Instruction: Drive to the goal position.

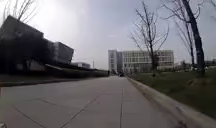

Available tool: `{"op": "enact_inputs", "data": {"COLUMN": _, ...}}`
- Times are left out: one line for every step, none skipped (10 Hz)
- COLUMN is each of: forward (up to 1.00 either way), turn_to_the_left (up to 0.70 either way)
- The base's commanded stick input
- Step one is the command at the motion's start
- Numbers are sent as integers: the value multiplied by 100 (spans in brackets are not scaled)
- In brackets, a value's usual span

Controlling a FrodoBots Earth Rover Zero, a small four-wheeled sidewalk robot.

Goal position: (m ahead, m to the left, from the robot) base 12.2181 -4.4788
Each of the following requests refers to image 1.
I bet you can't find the grass verge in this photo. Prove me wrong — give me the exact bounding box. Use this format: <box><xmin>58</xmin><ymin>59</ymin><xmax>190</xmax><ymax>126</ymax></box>
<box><xmin>128</xmin><ymin>67</ymin><xmax>216</xmax><ymax>122</ymax></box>

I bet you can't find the dark glass building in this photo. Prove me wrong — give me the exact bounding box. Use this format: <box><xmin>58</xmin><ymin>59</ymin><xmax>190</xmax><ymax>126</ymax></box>
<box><xmin>0</xmin><ymin>14</ymin><xmax>76</xmax><ymax>73</ymax></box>

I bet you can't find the dark low hedge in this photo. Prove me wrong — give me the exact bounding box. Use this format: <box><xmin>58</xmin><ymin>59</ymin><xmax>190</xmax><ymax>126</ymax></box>
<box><xmin>0</xmin><ymin>63</ymin><xmax>111</xmax><ymax>88</ymax></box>

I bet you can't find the white building with many windows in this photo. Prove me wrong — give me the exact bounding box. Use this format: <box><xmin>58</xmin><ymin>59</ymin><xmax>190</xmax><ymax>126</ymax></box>
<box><xmin>107</xmin><ymin>49</ymin><xmax>175</xmax><ymax>75</ymax></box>

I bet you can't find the dark evergreen tree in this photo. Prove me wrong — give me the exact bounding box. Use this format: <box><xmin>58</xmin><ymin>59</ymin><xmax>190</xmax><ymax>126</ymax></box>
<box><xmin>152</xmin><ymin>53</ymin><xmax>161</xmax><ymax>71</ymax></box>

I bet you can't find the grey concrete slab path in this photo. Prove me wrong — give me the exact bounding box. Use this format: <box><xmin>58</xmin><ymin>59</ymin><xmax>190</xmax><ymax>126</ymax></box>
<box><xmin>0</xmin><ymin>75</ymin><xmax>185</xmax><ymax>128</ymax></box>

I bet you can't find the pale concrete kerb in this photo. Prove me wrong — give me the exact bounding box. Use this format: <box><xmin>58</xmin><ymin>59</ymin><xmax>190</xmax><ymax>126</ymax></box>
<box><xmin>125</xmin><ymin>76</ymin><xmax>216</xmax><ymax>128</ymax></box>

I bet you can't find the thick-trunked bare tree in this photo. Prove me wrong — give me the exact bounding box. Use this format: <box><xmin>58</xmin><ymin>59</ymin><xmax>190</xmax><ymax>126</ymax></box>
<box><xmin>161</xmin><ymin>0</ymin><xmax>216</xmax><ymax>78</ymax></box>

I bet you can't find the low pale building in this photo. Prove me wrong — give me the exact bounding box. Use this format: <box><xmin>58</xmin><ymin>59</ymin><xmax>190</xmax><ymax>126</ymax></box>
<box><xmin>71</xmin><ymin>61</ymin><xmax>92</xmax><ymax>70</ymax></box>

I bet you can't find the dark vehicle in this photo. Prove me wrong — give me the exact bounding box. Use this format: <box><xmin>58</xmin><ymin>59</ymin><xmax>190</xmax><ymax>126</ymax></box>
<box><xmin>118</xmin><ymin>71</ymin><xmax>126</xmax><ymax>78</ymax></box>

